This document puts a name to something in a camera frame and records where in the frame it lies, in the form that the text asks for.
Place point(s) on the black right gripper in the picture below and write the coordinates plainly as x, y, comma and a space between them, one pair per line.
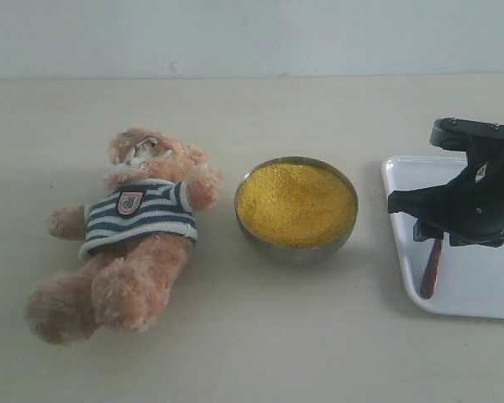
475, 198

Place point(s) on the dark wooden spoon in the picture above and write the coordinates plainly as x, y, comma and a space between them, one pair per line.
430, 273

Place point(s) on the tan teddy bear striped shirt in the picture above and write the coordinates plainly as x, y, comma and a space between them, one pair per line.
135, 241

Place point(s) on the white plastic tray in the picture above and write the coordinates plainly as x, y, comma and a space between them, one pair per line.
470, 280

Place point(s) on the steel bowl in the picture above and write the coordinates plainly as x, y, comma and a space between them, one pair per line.
286, 255

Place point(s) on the yellow millet grain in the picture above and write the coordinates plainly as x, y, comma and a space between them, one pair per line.
296, 206

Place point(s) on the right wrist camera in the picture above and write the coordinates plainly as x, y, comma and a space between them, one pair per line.
457, 134

